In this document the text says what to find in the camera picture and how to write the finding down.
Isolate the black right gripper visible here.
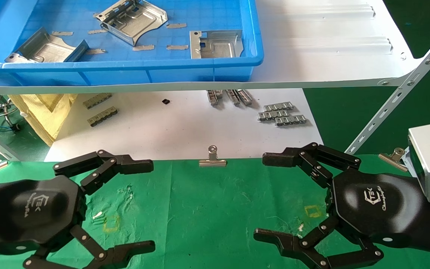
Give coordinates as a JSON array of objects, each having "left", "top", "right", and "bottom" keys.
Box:
[{"left": 253, "top": 169, "right": 430, "bottom": 269}]

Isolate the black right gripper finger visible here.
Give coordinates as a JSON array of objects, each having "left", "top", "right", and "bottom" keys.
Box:
[{"left": 262, "top": 142, "right": 362, "bottom": 189}]

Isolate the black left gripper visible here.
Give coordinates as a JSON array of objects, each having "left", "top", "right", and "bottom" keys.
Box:
[{"left": 0, "top": 149, "right": 156, "bottom": 269}]

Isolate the stamped sheet metal bracket part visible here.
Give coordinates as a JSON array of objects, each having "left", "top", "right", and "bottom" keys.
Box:
[{"left": 95, "top": 0, "right": 168, "bottom": 46}]

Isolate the silver toothed metal strip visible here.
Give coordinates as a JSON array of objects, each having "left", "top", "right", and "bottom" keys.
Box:
[
  {"left": 274, "top": 114, "right": 308, "bottom": 127},
  {"left": 263, "top": 101, "right": 295, "bottom": 112},
  {"left": 258, "top": 109, "right": 289, "bottom": 122}
]

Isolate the green table cloth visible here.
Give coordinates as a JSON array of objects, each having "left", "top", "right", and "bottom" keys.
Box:
[{"left": 0, "top": 154, "right": 430, "bottom": 269}]

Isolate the grey toothed connector strip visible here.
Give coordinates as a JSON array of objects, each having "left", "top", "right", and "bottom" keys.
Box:
[
  {"left": 83, "top": 93, "right": 113, "bottom": 109},
  {"left": 87, "top": 106, "right": 119, "bottom": 127}
]

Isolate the white paper sheet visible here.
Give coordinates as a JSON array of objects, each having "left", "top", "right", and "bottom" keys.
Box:
[{"left": 44, "top": 89, "right": 328, "bottom": 162}]

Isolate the white metal shelf board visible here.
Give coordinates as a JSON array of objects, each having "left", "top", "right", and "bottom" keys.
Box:
[{"left": 0, "top": 0, "right": 424, "bottom": 96}]

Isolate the blue plastic tray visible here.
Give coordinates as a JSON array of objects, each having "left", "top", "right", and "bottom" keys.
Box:
[{"left": 0, "top": 0, "right": 264, "bottom": 87}]

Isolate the flat square sheet metal part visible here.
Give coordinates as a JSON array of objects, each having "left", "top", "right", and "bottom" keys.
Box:
[{"left": 190, "top": 30, "right": 244, "bottom": 59}]

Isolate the yellow cloth bag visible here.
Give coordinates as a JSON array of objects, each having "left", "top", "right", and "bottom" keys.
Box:
[{"left": 8, "top": 93, "right": 79, "bottom": 147}]

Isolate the sheet metal part with flange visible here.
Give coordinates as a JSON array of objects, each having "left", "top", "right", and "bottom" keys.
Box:
[{"left": 5, "top": 27, "right": 90, "bottom": 63}]

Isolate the small silver metal rail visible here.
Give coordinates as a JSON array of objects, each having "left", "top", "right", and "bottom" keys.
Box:
[
  {"left": 237, "top": 89, "right": 253, "bottom": 106},
  {"left": 225, "top": 90, "right": 241, "bottom": 106},
  {"left": 207, "top": 90, "right": 224, "bottom": 106}
]

